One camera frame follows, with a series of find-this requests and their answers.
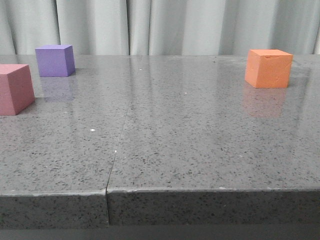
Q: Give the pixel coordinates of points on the purple foam cube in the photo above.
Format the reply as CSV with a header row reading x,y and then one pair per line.
x,y
55,60

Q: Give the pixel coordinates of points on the pink foam cube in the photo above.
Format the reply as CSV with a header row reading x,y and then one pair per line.
x,y
16,88

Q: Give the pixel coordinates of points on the orange foam cube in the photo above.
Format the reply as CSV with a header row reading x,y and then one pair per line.
x,y
268,68

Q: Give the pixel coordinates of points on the grey curtain backdrop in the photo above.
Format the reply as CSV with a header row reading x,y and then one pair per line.
x,y
160,27

